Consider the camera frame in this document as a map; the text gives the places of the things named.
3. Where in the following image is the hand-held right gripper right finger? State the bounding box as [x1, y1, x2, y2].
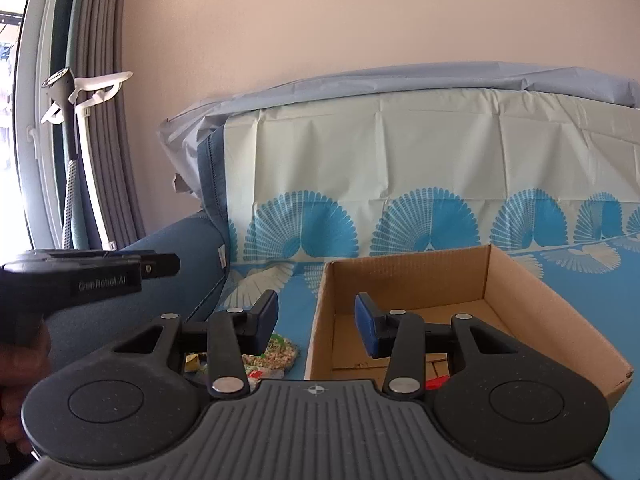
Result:
[354, 294, 521, 396]

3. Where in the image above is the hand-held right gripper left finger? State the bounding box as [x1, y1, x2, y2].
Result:
[112, 290, 279, 401]

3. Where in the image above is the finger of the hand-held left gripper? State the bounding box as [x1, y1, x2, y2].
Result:
[140, 253, 181, 281]

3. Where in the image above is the brown cardboard box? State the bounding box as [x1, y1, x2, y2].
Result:
[303, 244, 635, 410]

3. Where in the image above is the person's left hand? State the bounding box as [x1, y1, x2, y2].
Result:
[0, 327, 54, 457]

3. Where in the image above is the blue sofa armrest cushion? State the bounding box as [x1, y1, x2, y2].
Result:
[47, 126, 236, 377]

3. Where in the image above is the round rice crisp snack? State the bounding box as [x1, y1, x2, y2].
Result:
[240, 334, 302, 379]

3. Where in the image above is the blue fan print cloth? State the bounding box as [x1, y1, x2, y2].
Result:
[222, 85, 640, 480]

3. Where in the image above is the grey pleated curtain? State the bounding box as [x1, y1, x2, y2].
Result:
[52, 0, 147, 252]

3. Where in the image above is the grey-blue cover sheet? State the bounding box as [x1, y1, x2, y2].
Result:
[157, 60, 640, 197]

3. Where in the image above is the white window frame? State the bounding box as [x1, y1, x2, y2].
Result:
[14, 0, 68, 252]

